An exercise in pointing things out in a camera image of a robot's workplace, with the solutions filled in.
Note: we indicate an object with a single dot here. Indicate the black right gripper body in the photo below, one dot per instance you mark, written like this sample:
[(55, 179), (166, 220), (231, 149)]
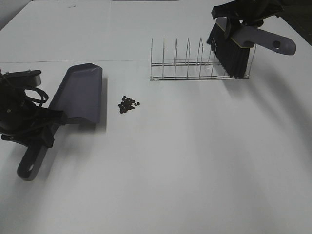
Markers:
[(249, 11)]

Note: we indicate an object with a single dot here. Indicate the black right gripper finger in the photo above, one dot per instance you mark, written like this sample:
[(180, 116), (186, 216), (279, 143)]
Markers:
[(232, 25)]

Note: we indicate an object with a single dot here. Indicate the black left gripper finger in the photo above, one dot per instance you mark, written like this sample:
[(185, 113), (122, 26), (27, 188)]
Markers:
[(47, 136), (49, 116)]

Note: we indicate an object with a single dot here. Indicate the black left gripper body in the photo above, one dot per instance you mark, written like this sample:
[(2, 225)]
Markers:
[(20, 113)]

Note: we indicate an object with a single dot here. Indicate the grey brush black bristles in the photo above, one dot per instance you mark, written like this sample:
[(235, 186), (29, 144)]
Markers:
[(233, 52)]

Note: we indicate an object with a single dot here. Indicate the grey plastic dustpan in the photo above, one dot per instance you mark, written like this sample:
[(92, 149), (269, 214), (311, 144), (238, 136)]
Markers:
[(79, 96)]

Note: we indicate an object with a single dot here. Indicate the pile of coffee beans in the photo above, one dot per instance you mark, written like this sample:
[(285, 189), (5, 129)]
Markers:
[(127, 104)]

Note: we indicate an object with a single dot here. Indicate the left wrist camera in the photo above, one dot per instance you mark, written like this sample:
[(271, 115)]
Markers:
[(24, 78)]

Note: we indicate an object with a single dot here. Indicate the metal wire dish rack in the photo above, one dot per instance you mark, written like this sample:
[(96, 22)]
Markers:
[(185, 67)]

